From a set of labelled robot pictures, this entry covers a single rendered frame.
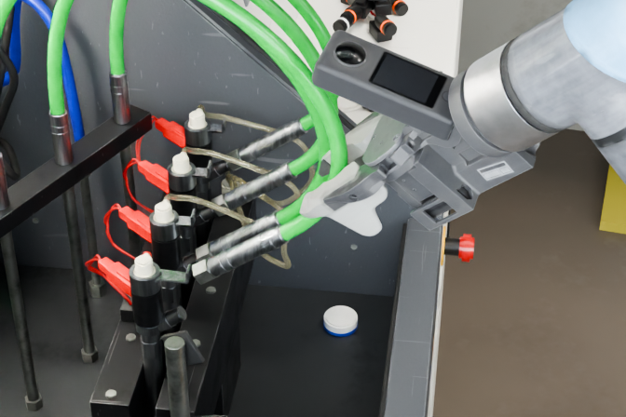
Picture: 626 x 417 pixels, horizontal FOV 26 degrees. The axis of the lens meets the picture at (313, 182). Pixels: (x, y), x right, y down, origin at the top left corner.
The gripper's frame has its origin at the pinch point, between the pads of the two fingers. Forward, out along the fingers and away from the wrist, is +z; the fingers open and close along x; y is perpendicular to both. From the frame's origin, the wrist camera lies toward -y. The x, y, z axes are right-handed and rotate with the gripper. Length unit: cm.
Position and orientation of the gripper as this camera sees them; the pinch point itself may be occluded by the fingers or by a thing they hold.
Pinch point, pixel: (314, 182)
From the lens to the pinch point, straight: 114.7
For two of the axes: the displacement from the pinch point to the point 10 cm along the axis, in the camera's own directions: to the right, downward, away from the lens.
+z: -6.0, 3.4, 7.3
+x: 3.3, -7.2, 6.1
